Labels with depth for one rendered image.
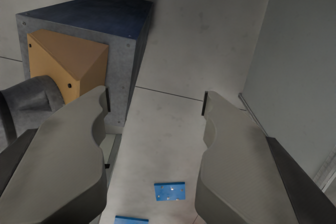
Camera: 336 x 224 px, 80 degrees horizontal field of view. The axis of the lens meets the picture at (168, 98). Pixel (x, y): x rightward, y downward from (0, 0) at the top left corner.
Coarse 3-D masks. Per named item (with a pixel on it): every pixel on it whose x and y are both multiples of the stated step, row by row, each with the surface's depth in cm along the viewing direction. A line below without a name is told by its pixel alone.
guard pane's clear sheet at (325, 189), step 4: (332, 176) 82; (328, 180) 83; (332, 180) 82; (328, 184) 83; (332, 184) 81; (324, 188) 85; (328, 188) 83; (332, 188) 81; (324, 192) 85; (328, 192) 83; (332, 192) 81; (328, 196) 83; (332, 196) 81; (332, 200) 81
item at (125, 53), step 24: (72, 0) 80; (96, 0) 92; (120, 0) 110; (144, 0) 135; (24, 24) 51; (48, 24) 51; (72, 24) 52; (96, 24) 57; (120, 24) 64; (144, 24) 80; (24, 48) 54; (120, 48) 54; (144, 48) 132; (24, 72) 57; (120, 72) 58; (120, 96) 62; (120, 120) 66
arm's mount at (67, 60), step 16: (32, 32) 48; (48, 32) 50; (32, 48) 46; (48, 48) 42; (64, 48) 45; (80, 48) 47; (96, 48) 49; (32, 64) 49; (48, 64) 42; (64, 64) 38; (80, 64) 40; (96, 64) 45; (64, 80) 38; (80, 80) 36; (96, 80) 48; (64, 96) 40
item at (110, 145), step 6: (108, 138) 192; (114, 138) 193; (120, 138) 193; (102, 144) 185; (108, 144) 186; (114, 144) 185; (102, 150) 179; (108, 150) 179; (114, 150) 179; (108, 156) 173; (114, 156) 173; (108, 162) 167; (114, 162) 170; (108, 168) 162; (108, 174) 157; (108, 180) 152; (108, 186) 152; (90, 222) 126; (96, 222) 126
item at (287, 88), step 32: (288, 0) 114; (320, 0) 90; (288, 32) 112; (320, 32) 90; (256, 64) 148; (288, 64) 111; (320, 64) 89; (256, 96) 146; (288, 96) 110; (320, 96) 88; (288, 128) 109; (320, 128) 87; (320, 160) 86
